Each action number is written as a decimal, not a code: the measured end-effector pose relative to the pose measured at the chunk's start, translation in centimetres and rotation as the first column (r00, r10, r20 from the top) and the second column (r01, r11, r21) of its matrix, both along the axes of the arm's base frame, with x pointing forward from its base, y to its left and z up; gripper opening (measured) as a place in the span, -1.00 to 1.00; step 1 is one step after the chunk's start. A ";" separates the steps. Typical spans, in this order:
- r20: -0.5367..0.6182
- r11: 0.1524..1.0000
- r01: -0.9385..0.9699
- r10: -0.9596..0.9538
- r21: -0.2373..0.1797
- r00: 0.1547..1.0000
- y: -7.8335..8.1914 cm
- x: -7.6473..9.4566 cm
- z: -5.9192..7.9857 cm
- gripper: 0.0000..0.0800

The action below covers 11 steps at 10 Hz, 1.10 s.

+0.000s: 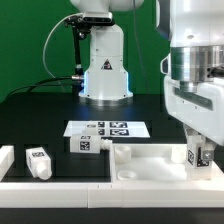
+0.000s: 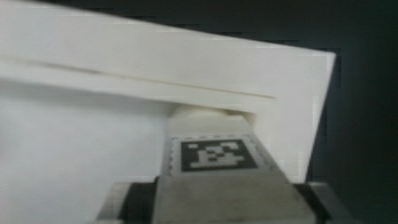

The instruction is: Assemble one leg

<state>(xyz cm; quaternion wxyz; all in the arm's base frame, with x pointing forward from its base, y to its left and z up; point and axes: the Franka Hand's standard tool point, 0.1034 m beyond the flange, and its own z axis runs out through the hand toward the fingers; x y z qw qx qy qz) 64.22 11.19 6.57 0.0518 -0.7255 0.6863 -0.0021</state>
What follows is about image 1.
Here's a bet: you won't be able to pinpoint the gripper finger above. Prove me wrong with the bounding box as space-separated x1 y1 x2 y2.
183 124 197 144
201 137 217 167

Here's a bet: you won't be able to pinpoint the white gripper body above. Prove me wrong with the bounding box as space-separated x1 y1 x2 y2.
160 55 224 146

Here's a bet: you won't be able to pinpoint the white square tabletop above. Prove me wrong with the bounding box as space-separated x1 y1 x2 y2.
110 144 224 181

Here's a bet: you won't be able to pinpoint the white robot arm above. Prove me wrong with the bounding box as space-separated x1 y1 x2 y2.
70 0 224 168

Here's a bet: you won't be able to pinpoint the white marker sheet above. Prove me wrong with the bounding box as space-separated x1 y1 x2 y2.
63 121 150 138

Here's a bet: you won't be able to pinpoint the white U-shaped fence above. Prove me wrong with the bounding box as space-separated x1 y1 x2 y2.
0 146 224 208

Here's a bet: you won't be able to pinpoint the black and grey cables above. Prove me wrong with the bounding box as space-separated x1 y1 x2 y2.
6 13 88 98

